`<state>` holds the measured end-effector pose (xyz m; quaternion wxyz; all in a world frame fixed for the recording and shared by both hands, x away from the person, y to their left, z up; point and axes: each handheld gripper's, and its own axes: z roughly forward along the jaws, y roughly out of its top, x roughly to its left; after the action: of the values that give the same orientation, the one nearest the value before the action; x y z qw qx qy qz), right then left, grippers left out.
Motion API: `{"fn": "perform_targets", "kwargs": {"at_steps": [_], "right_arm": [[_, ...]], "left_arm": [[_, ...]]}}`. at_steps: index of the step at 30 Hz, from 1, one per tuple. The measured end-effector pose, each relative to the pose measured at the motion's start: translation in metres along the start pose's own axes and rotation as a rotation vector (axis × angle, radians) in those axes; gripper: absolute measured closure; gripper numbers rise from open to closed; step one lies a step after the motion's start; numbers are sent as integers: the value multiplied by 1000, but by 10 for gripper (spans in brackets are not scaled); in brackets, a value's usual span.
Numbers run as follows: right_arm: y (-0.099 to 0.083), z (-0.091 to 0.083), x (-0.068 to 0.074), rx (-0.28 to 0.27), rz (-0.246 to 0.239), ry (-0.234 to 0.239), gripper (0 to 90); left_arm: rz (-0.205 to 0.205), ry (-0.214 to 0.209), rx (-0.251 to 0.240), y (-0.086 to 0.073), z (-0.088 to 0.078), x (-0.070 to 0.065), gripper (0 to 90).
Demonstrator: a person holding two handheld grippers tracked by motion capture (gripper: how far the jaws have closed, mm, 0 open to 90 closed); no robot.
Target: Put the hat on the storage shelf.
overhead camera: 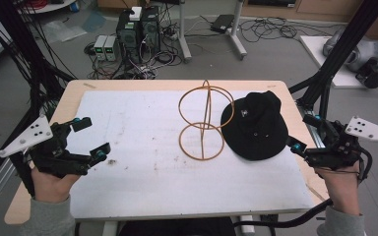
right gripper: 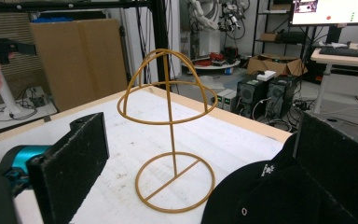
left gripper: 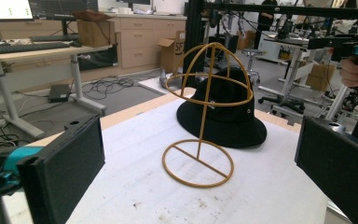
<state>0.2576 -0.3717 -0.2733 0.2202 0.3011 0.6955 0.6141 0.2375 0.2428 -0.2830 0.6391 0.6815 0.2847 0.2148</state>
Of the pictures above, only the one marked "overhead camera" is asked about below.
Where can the black computer tower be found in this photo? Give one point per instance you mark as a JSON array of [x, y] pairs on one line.
[[128, 37], [151, 31]]

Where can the clear plastic sheet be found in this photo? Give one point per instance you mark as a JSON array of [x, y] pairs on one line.
[[62, 31]]

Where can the black metal frame post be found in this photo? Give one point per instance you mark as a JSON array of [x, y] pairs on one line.
[[341, 52]]

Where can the white platform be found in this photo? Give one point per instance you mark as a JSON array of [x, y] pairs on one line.
[[318, 52]]

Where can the white box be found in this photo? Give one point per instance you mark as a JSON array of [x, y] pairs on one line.
[[136, 13]]

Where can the black device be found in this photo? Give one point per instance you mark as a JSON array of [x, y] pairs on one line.
[[372, 75]]

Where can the white foam mat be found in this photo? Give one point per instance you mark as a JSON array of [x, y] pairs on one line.
[[144, 164]]

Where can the grey power supply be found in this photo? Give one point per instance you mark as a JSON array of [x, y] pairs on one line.
[[99, 47], [111, 48]]

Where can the grey robot shell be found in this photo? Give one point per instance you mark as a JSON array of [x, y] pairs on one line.
[[364, 52]]

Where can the wooden table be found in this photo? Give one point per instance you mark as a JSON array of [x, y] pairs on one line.
[[128, 85]]

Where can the flat black box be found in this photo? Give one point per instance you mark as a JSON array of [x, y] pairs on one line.
[[222, 23]]

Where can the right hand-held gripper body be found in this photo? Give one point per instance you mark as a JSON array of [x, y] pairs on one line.
[[338, 147]]

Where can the person's left hand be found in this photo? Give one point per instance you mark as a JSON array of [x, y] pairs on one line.
[[50, 188]]

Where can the person's right hand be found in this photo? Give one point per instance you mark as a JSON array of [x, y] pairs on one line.
[[341, 187]]

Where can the person's dark lap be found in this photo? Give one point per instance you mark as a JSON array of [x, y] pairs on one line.
[[177, 227]]

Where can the white metal stand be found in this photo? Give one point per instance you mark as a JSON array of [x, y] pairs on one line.
[[185, 46]]

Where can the black bucket hat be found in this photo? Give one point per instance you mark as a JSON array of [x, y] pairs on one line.
[[256, 131]]

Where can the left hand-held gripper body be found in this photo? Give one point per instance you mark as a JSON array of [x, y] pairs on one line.
[[47, 154]]

